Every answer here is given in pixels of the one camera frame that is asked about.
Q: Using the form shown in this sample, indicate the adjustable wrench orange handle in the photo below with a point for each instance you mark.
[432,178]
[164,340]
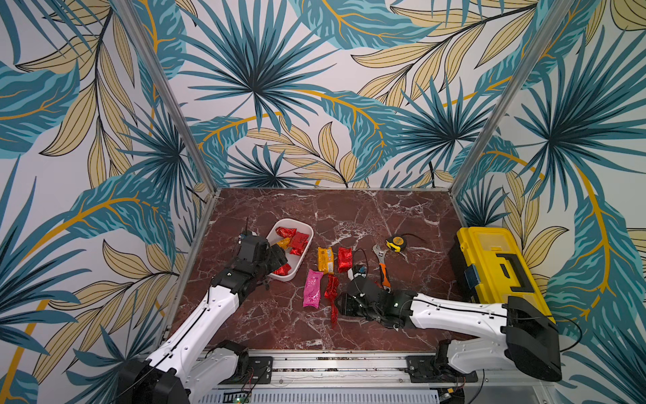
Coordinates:
[384,277]

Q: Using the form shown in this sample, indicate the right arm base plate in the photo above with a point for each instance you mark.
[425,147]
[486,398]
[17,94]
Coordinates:
[425,369]

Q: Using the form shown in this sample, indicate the small red tea bag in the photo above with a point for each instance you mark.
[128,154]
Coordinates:
[331,291]

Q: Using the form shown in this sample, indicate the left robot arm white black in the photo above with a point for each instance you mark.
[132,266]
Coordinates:
[173,373]

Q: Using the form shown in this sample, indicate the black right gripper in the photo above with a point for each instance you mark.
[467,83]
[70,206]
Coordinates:
[351,301]

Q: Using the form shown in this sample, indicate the yellow black tape measure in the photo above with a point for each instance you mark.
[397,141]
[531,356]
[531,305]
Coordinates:
[396,243]

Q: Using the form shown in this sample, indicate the aluminium front rail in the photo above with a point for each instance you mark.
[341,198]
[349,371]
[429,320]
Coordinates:
[364,370]

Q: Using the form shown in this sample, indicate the long thin red tea bag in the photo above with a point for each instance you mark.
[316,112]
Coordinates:
[334,314]

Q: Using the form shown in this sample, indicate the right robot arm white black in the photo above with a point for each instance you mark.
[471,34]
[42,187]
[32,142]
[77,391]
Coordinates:
[500,336]

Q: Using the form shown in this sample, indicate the red tea bags in box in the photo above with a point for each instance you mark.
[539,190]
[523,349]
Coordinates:
[298,241]

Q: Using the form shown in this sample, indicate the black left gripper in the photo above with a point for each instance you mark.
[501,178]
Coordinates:
[276,256]

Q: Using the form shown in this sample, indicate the yellow orange tea bag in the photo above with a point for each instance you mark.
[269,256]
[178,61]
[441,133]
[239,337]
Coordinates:
[325,261]

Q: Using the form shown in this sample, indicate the yellow black toolbox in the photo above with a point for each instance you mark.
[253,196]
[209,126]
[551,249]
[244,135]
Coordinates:
[503,296]

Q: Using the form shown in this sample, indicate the white plastic storage box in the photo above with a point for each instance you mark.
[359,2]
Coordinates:
[294,261]

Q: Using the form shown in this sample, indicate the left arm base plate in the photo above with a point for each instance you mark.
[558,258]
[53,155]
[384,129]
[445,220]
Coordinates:
[253,370]

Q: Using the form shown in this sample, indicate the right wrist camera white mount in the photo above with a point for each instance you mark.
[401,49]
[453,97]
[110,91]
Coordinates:
[357,271]

